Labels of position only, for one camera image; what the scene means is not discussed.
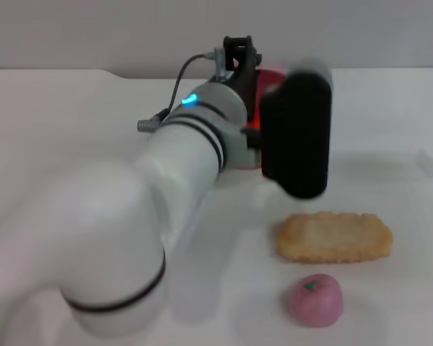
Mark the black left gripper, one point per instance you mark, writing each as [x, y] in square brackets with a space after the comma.
[248, 79]

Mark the pink plastic bowl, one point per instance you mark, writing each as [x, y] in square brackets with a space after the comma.
[270, 81]

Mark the tan oblong biscuit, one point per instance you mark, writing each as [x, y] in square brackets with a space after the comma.
[332, 238]

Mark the pink toy peach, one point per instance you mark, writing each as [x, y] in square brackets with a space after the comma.
[315, 301]

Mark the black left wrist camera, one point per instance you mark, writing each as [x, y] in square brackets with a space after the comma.
[296, 133]

